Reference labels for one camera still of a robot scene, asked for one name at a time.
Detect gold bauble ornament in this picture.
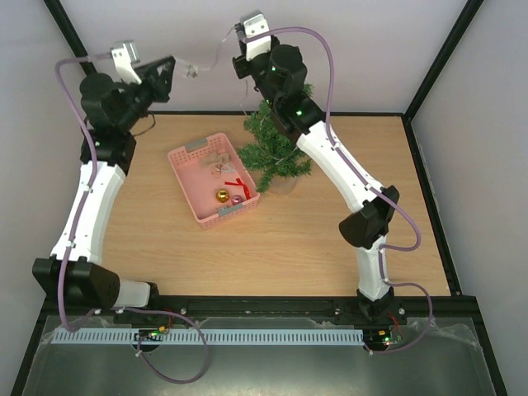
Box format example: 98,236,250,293
215,188,230,203

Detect round wooden tree base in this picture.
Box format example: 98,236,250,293
268,176,298,196

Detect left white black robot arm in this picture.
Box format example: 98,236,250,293
32,56,176,309

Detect pink bauble ornament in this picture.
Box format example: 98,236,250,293
231,195,243,205

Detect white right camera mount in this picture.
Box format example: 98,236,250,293
245,35,271,61

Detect small green christmas tree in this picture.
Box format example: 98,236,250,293
236,99,313,193

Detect light blue slotted cable duct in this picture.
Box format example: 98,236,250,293
50,328,364,346

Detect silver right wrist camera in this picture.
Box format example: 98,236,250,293
239,10,269,38

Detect red ribbon bow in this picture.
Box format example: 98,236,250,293
224,177,251,200

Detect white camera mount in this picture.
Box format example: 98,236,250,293
245,35,271,61
111,54,142,85

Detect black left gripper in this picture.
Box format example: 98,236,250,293
117,57,177,132

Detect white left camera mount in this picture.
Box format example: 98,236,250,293
111,54,142,85

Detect pink perforated plastic basket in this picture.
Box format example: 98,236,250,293
167,133,260,229

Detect clear led string lights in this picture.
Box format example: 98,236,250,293
197,25,298,166

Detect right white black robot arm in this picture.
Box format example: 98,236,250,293
233,34,399,323

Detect black front frame rail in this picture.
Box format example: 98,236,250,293
40,293,455,327

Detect clear plastic battery box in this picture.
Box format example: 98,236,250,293
174,58,203,78

